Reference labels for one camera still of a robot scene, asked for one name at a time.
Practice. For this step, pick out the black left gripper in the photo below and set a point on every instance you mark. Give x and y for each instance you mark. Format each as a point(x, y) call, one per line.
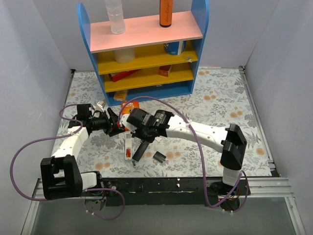
point(109, 123)

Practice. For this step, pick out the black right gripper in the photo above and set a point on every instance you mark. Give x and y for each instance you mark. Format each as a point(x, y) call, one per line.
point(143, 133)

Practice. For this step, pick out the black remote control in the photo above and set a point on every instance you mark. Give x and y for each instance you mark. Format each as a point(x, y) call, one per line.
point(140, 151)

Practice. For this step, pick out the black battery cover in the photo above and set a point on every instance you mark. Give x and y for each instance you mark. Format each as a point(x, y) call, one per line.
point(159, 157)

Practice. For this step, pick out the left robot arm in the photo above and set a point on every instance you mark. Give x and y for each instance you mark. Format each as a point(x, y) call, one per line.
point(61, 177)

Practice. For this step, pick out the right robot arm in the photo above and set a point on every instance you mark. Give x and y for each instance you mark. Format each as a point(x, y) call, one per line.
point(229, 141)

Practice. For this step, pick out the orange razor box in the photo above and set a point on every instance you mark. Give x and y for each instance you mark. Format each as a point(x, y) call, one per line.
point(129, 107)

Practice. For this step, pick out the yellow packet on shelf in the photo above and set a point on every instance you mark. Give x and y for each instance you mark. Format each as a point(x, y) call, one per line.
point(120, 95)

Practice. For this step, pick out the red box on shelf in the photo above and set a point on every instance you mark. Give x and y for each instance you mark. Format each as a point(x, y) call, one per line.
point(114, 77)

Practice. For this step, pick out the orange box on shelf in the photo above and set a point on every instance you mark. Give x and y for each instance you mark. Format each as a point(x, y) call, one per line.
point(164, 70)

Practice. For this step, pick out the blue shelf unit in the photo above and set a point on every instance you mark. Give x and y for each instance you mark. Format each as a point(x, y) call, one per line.
point(148, 38)

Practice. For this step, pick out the white cup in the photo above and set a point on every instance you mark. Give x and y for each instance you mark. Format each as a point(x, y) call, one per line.
point(123, 56)

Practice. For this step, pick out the floral table mat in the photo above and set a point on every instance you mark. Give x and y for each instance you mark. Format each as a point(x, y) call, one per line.
point(218, 99)

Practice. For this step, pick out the blue white can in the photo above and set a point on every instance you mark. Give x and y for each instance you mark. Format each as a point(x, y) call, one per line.
point(175, 48)

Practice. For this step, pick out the clear plastic bottle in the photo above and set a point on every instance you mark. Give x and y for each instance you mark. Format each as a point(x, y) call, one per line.
point(115, 14)

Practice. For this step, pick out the orange cologne bottle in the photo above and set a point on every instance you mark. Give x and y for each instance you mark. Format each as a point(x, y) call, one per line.
point(165, 13)

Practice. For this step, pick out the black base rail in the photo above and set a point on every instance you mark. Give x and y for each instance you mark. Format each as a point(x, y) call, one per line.
point(181, 191)

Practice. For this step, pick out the aluminium frame rail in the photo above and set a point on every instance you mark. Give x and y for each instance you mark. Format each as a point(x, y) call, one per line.
point(174, 206)

